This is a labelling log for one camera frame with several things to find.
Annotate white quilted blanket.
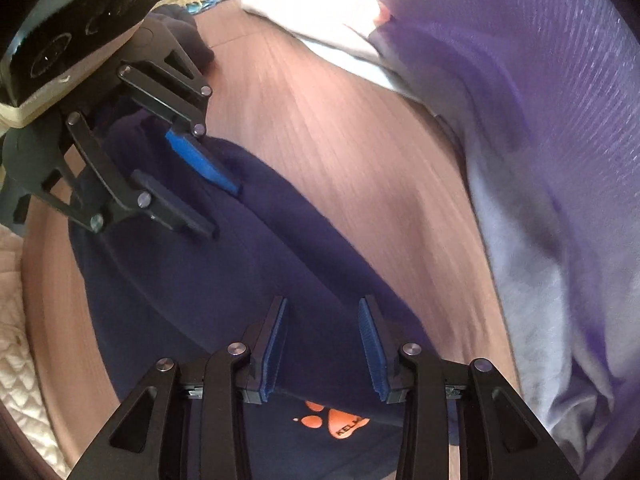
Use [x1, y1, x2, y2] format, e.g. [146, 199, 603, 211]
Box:
[0, 225, 72, 477]

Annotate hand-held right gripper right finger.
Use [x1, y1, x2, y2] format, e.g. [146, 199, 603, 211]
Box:
[357, 296, 581, 480]

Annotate lavender purple garment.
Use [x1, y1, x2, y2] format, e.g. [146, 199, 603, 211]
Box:
[365, 0, 640, 461]

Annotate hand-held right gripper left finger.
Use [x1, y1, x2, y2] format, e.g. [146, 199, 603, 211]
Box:
[67, 296, 290, 480]

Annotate dark navy pants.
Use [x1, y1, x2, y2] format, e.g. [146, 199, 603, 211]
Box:
[67, 5, 463, 480]

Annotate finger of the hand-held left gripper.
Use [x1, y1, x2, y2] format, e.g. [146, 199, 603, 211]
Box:
[29, 112, 219, 239]
[119, 24, 244, 197]

